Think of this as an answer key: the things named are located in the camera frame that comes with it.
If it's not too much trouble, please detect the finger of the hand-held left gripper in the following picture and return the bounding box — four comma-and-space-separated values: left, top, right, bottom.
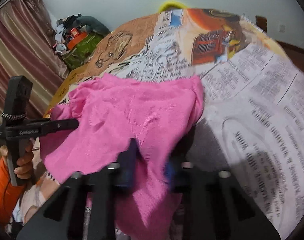
41, 119, 80, 137

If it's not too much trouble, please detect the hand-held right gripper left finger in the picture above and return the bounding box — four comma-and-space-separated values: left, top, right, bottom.
16, 140, 139, 240

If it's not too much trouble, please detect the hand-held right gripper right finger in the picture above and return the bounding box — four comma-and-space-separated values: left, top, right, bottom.
164, 130, 280, 240

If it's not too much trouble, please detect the pink knit cardigan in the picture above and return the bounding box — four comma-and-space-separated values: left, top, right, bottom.
39, 74, 205, 240

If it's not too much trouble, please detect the person's left forearm orange sleeve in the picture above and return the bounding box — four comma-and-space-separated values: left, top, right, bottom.
0, 156, 26, 227

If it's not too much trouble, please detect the pile of clothes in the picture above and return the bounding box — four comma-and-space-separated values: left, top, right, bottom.
52, 14, 79, 53

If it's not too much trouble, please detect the person's left hand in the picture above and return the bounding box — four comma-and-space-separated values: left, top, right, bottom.
0, 140, 35, 180

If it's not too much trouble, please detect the striped curtain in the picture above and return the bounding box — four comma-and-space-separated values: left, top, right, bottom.
0, 0, 70, 128

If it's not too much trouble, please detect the orange box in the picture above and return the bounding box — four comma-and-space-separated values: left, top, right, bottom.
67, 31, 89, 50

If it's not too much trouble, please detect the printed blanket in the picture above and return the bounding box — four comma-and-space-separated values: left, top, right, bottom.
42, 7, 304, 240

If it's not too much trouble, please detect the yellow foam tube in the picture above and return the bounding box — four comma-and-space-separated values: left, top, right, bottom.
158, 0, 190, 13

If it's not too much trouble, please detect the wooden bed post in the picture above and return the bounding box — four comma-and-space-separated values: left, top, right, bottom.
255, 15, 267, 33

